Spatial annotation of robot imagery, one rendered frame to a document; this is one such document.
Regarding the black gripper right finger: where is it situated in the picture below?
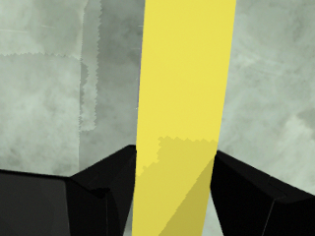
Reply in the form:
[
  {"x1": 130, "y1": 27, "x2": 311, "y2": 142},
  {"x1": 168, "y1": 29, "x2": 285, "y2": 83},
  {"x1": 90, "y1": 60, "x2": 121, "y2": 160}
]
[{"x1": 210, "y1": 149, "x2": 315, "y2": 236}]

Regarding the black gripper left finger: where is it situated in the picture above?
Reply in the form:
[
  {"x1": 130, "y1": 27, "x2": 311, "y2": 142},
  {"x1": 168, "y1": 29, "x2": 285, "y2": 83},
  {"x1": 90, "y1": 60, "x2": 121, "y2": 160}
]
[{"x1": 0, "y1": 145, "x2": 137, "y2": 236}]

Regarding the yellow bar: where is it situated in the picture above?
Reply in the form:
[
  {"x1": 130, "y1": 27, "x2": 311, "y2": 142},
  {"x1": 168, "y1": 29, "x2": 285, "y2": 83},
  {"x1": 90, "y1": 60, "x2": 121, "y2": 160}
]
[{"x1": 132, "y1": 0, "x2": 236, "y2": 236}]

